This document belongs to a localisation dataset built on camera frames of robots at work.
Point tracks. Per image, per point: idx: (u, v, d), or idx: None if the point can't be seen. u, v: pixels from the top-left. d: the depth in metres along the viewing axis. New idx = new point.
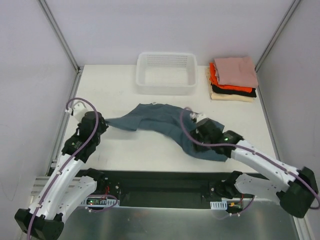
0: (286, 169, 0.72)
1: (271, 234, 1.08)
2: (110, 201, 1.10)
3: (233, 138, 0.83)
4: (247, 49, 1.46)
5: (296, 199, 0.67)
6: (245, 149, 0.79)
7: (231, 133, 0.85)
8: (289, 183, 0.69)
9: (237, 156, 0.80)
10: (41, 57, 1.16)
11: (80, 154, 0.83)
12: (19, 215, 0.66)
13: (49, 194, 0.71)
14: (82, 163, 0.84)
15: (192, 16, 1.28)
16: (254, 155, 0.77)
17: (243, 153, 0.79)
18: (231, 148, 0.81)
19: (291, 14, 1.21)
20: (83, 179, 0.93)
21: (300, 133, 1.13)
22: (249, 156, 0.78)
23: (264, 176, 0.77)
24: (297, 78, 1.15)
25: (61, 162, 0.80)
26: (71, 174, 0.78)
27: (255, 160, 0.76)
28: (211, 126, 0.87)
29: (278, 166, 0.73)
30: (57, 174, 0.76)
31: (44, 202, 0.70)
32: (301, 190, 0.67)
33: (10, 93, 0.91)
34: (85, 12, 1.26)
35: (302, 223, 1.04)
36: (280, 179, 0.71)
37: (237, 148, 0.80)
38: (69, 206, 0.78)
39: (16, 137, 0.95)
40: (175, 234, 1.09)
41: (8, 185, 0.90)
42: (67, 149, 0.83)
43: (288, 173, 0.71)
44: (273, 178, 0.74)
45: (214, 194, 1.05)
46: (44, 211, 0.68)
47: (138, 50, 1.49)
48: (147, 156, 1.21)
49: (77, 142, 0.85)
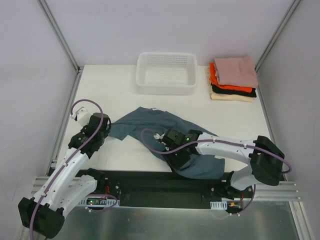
0: (243, 144, 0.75)
1: (271, 234, 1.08)
2: (110, 201, 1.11)
3: (193, 136, 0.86)
4: (247, 49, 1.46)
5: (264, 170, 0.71)
6: (205, 141, 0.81)
7: (190, 132, 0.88)
8: (249, 155, 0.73)
9: (202, 150, 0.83)
10: (41, 56, 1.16)
11: (86, 149, 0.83)
12: (22, 203, 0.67)
13: (54, 184, 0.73)
14: (87, 158, 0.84)
15: (192, 16, 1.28)
16: (214, 143, 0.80)
17: (205, 145, 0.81)
18: (195, 145, 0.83)
19: (291, 14, 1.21)
20: (83, 178, 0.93)
21: (300, 133, 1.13)
22: (210, 146, 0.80)
23: (228, 158, 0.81)
24: (297, 77, 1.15)
25: (67, 153, 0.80)
26: (76, 166, 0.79)
27: (217, 148, 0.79)
28: (172, 133, 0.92)
29: (236, 144, 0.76)
30: (63, 165, 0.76)
31: (49, 191, 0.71)
32: (263, 158, 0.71)
33: (10, 93, 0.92)
34: (85, 11, 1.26)
35: (302, 222, 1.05)
36: (242, 155, 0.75)
37: (199, 143, 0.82)
38: (69, 202, 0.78)
39: (16, 137, 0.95)
40: (175, 234, 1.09)
41: (8, 185, 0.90)
42: (73, 143, 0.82)
43: (247, 147, 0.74)
44: (237, 157, 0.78)
45: (214, 194, 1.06)
46: (48, 200, 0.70)
47: (138, 50, 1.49)
48: (147, 156, 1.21)
49: (83, 137, 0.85)
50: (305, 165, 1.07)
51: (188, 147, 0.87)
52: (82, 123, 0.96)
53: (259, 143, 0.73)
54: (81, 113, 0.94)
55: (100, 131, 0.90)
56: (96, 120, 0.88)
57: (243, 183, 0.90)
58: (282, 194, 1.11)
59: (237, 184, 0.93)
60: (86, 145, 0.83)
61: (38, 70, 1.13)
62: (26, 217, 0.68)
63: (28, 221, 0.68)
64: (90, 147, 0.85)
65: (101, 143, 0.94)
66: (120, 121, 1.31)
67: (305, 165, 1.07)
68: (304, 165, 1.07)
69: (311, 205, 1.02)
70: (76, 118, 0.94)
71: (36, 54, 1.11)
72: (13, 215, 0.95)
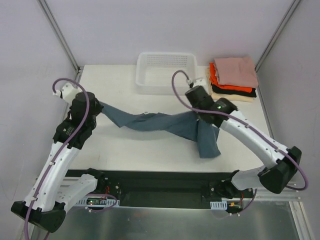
0: (276, 146, 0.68)
1: (271, 235, 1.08)
2: (110, 201, 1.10)
3: (226, 107, 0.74)
4: (247, 49, 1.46)
5: (278, 175, 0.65)
6: (237, 122, 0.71)
7: (224, 102, 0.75)
8: (276, 161, 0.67)
9: (227, 127, 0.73)
10: (41, 56, 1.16)
11: (74, 141, 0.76)
12: (16, 207, 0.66)
13: (44, 186, 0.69)
14: (76, 149, 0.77)
15: (192, 16, 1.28)
16: (245, 127, 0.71)
17: (234, 125, 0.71)
18: (223, 117, 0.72)
19: (291, 14, 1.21)
20: (84, 176, 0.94)
21: (299, 133, 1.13)
22: (240, 129, 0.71)
23: (250, 148, 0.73)
24: (298, 77, 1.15)
25: (53, 149, 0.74)
26: (65, 163, 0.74)
27: (247, 134, 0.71)
28: (201, 92, 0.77)
29: (268, 143, 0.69)
30: (50, 164, 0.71)
31: (39, 194, 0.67)
32: (287, 169, 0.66)
33: (10, 93, 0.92)
34: (85, 11, 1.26)
35: (302, 222, 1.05)
36: (269, 156, 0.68)
37: (230, 120, 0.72)
38: (71, 197, 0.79)
39: (16, 137, 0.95)
40: (175, 234, 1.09)
41: (8, 185, 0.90)
42: (59, 136, 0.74)
43: (278, 151, 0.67)
44: (261, 154, 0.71)
45: (214, 194, 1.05)
46: (40, 204, 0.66)
47: (138, 50, 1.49)
48: (147, 156, 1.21)
49: (69, 128, 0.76)
50: (305, 165, 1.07)
51: (212, 116, 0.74)
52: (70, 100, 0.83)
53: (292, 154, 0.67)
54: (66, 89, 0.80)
55: (88, 117, 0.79)
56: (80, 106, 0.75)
57: (244, 183, 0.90)
58: (283, 194, 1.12)
59: (240, 183, 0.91)
60: (73, 138, 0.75)
61: (38, 70, 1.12)
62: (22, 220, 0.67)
63: None
64: (78, 139, 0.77)
65: (91, 128, 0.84)
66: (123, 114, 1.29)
67: (306, 165, 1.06)
68: (304, 165, 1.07)
69: (311, 205, 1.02)
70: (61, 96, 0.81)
71: (36, 54, 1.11)
72: (13, 215, 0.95)
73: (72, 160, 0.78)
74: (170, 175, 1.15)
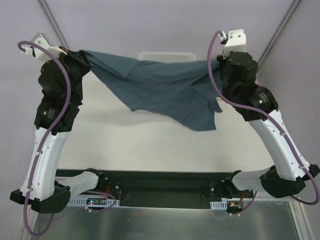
0: (302, 164, 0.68)
1: (271, 235, 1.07)
2: (110, 201, 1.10)
3: (267, 103, 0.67)
4: (247, 49, 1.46)
5: (291, 191, 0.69)
6: (274, 126, 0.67)
7: (270, 96, 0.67)
8: (296, 178, 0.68)
9: (258, 126, 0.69)
10: None
11: (58, 125, 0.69)
12: (14, 198, 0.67)
13: (37, 176, 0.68)
14: (65, 132, 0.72)
15: (192, 16, 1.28)
16: (280, 135, 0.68)
17: (269, 130, 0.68)
18: (260, 116, 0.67)
19: (291, 14, 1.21)
20: (86, 172, 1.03)
21: (299, 133, 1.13)
22: (274, 135, 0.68)
23: (272, 154, 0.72)
24: (298, 77, 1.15)
25: (37, 136, 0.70)
26: (53, 150, 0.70)
27: (278, 142, 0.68)
28: (253, 71, 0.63)
29: (294, 157, 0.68)
30: (37, 154, 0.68)
31: (34, 185, 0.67)
32: (302, 185, 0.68)
33: (10, 94, 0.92)
34: (85, 11, 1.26)
35: (302, 222, 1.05)
36: (291, 172, 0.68)
37: (267, 120, 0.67)
38: (73, 183, 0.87)
39: (16, 136, 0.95)
40: (175, 234, 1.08)
41: (8, 185, 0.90)
42: (41, 120, 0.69)
43: (301, 168, 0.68)
44: (281, 166, 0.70)
45: (214, 194, 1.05)
46: (36, 194, 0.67)
47: (138, 50, 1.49)
48: (148, 156, 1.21)
49: (49, 110, 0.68)
50: None
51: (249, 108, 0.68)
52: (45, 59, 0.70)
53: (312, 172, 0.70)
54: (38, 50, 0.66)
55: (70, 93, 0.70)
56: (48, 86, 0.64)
57: (245, 184, 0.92)
58: None
59: (241, 184, 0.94)
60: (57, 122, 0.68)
61: (38, 70, 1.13)
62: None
63: None
64: (64, 120, 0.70)
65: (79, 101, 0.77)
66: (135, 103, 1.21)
67: None
68: None
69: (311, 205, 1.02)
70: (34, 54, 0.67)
71: None
72: (13, 214, 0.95)
73: (62, 143, 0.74)
74: (170, 175, 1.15)
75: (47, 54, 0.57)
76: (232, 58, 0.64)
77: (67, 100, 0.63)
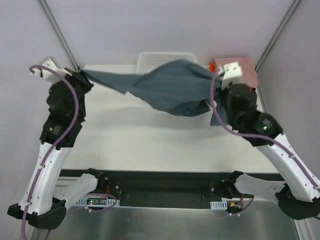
0: (317, 185, 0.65)
1: (271, 235, 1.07)
2: (110, 201, 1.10)
3: (271, 128, 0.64)
4: (247, 49, 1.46)
5: (308, 213, 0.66)
6: (282, 149, 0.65)
7: (273, 122, 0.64)
8: (313, 199, 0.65)
9: (267, 151, 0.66)
10: (41, 57, 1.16)
11: (62, 141, 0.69)
12: (11, 211, 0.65)
13: (37, 190, 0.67)
14: (67, 149, 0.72)
15: (192, 16, 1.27)
16: (289, 158, 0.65)
17: (278, 153, 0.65)
18: (267, 141, 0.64)
19: (291, 13, 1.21)
20: (85, 176, 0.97)
21: (299, 133, 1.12)
22: (283, 158, 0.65)
23: (283, 175, 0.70)
24: (298, 77, 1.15)
25: (41, 150, 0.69)
26: (55, 165, 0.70)
27: (288, 164, 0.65)
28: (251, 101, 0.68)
29: (308, 179, 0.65)
30: (39, 168, 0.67)
31: (33, 198, 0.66)
32: None
33: (10, 94, 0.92)
34: (85, 12, 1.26)
35: (302, 222, 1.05)
36: (306, 193, 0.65)
37: (274, 145, 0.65)
38: (71, 195, 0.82)
39: (16, 137, 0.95)
40: (175, 234, 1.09)
41: (8, 185, 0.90)
42: (46, 136, 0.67)
43: (316, 189, 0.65)
44: (296, 188, 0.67)
45: (213, 194, 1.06)
46: (35, 208, 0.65)
47: (138, 50, 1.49)
48: (148, 156, 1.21)
49: (55, 126, 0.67)
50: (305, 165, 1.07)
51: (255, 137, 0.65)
52: (49, 80, 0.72)
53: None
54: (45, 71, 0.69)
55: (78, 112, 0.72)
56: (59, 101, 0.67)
57: (248, 189, 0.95)
58: None
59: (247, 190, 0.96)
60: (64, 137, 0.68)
61: None
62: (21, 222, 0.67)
63: None
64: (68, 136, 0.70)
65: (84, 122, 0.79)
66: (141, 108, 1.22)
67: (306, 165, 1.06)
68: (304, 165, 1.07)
69: None
70: (42, 75, 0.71)
71: (36, 55, 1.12)
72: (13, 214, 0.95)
73: (64, 159, 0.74)
74: (170, 175, 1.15)
75: (56, 74, 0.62)
76: (232, 91, 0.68)
77: (75, 116, 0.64)
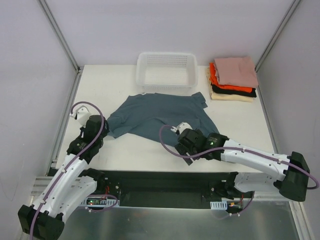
0: (277, 158, 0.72)
1: (270, 235, 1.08)
2: (110, 201, 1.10)
3: (218, 141, 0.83)
4: (247, 49, 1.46)
5: (295, 187, 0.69)
6: (234, 150, 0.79)
7: (216, 135, 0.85)
8: (284, 172, 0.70)
9: (227, 158, 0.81)
10: (41, 56, 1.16)
11: (84, 155, 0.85)
12: (22, 211, 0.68)
13: (53, 191, 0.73)
14: (86, 164, 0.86)
15: (192, 16, 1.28)
16: (243, 152, 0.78)
17: (232, 154, 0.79)
18: (220, 151, 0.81)
19: (291, 14, 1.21)
20: (83, 179, 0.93)
21: (300, 133, 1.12)
22: (239, 155, 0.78)
23: (255, 168, 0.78)
24: (298, 77, 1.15)
25: (66, 160, 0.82)
26: (75, 172, 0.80)
27: (247, 157, 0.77)
28: (192, 134, 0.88)
29: (269, 158, 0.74)
30: (62, 172, 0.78)
31: (48, 198, 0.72)
32: (297, 176, 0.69)
33: (10, 94, 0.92)
34: (85, 11, 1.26)
35: (302, 222, 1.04)
36: (276, 171, 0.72)
37: (226, 150, 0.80)
38: (69, 206, 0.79)
39: (16, 137, 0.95)
40: (175, 234, 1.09)
41: (8, 185, 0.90)
42: (72, 149, 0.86)
43: (281, 162, 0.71)
44: (269, 171, 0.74)
45: (214, 194, 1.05)
46: (47, 207, 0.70)
47: (138, 50, 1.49)
48: (148, 156, 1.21)
49: (82, 143, 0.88)
50: None
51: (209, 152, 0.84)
52: (82, 122, 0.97)
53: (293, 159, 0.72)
54: (81, 114, 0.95)
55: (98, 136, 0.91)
56: (94, 127, 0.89)
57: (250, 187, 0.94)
58: None
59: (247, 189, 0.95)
60: (85, 151, 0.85)
61: (38, 70, 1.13)
62: (26, 225, 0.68)
63: (29, 228, 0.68)
64: (88, 153, 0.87)
65: (99, 146, 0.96)
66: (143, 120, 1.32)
67: None
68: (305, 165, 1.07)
69: (311, 205, 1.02)
70: (76, 117, 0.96)
71: (36, 54, 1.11)
72: (13, 214, 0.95)
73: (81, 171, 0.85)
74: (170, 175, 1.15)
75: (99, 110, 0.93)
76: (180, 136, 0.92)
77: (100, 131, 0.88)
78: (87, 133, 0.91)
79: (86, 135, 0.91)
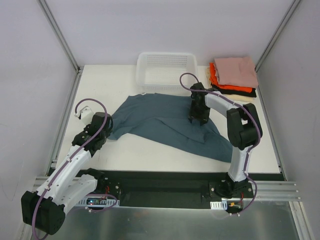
0: (232, 101, 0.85)
1: (271, 235, 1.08)
2: (110, 201, 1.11)
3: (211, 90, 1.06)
4: (247, 49, 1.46)
5: (233, 122, 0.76)
6: (211, 94, 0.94)
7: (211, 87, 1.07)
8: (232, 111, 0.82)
9: (208, 100, 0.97)
10: (41, 56, 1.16)
11: (88, 147, 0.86)
12: (26, 197, 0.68)
13: (57, 179, 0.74)
14: (89, 156, 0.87)
15: (192, 16, 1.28)
16: (218, 97, 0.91)
17: (210, 97, 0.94)
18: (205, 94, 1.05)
19: (291, 14, 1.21)
20: (84, 177, 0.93)
21: (299, 133, 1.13)
22: (214, 98, 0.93)
23: (224, 113, 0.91)
24: (297, 76, 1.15)
25: (71, 150, 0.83)
26: (79, 162, 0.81)
27: (217, 100, 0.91)
28: (199, 84, 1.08)
29: (229, 101, 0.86)
30: (67, 161, 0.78)
31: (53, 185, 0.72)
32: (238, 115, 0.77)
33: (10, 93, 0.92)
34: (85, 11, 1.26)
35: (302, 222, 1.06)
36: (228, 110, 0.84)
37: (208, 95, 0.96)
38: (70, 199, 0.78)
39: (16, 137, 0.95)
40: (175, 234, 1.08)
41: (8, 185, 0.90)
42: (77, 141, 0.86)
43: (235, 105, 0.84)
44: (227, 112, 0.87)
45: (214, 194, 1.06)
46: (52, 194, 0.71)
47: (138, 50, 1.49)
48: (148, 156, 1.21)
49: (86, 135, 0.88)
50: (305, 165, 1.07)
51: (199, 95, 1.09)
52: (86, 122, 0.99)
53: (247, 107, 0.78)
54: (85, 112, 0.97)
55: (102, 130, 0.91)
56: (99, 120, 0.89)
57: (236, 167, 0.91)
58: (283, 194, 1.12)
59: (242, 172, 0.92)
60: (89, 144, 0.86)
61: (38, 70, 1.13)
62: (27, 212, 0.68)
63: (29, 216, 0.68)
64: (93, 146, 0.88)
65: (103, 142, 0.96)
66: (145, 121, 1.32)
67: (306, 165, 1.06)
68: (305, 165, 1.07)
69: (311, 205, 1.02)
70: (79, 117, 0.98)
71: (36, 55, 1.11)
72: (13, 214, 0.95)
73: (84, 163, 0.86)
74: (169, 175, 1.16)
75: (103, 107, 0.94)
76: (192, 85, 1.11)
77: (102, 124, 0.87)
78: (91, 126, 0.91)
79: (90, 128, 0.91)
